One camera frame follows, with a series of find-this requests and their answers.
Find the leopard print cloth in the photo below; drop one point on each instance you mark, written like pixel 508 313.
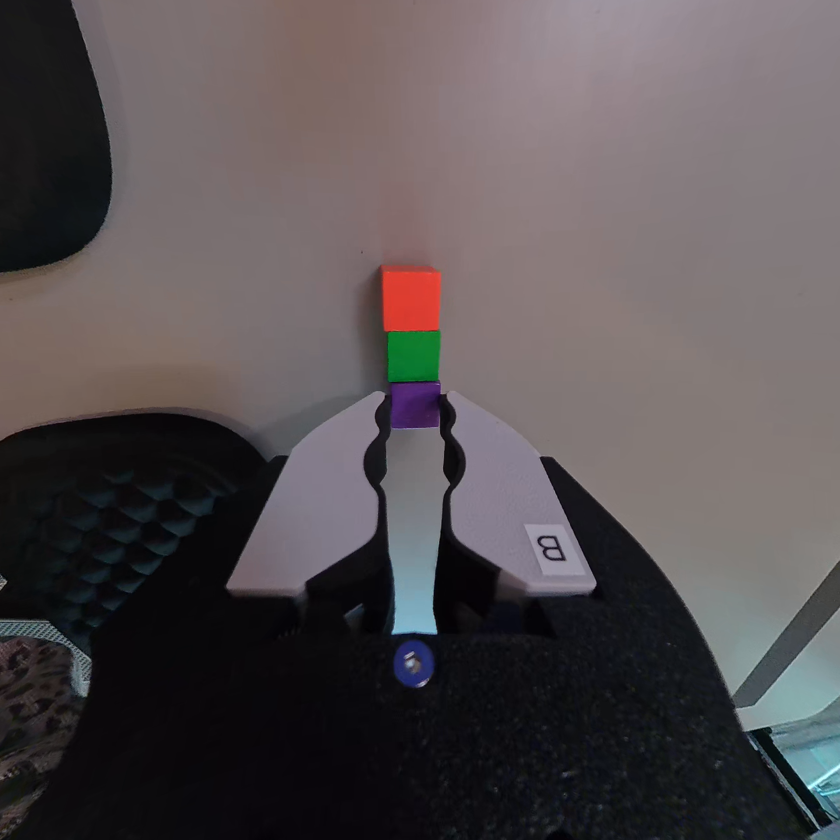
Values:
pixel 33 709

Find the black rounded pad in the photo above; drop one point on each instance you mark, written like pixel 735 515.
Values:
pixel 46 131

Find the grey mesh chair part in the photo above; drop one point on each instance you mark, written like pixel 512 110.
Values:
pixel 77 656

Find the red wooden cube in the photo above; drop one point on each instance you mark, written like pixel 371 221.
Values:
pixel 410 298

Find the black honeycomb cushion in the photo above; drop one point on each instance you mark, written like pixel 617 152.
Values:
pixel 118 512

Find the green wooden cube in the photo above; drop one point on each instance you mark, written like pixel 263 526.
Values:
pixel 413 356

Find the grey metal bar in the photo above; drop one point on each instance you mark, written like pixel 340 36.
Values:
pixel 794 646

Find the black metal frame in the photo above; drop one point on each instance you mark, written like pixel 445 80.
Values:
pixel 781 768

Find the purple wooden cube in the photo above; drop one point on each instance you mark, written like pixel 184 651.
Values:
pixel 415 405

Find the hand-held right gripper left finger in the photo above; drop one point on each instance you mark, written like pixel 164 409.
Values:
pixel 315 499

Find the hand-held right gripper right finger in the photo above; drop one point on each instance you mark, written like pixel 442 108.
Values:
pixel 505 492

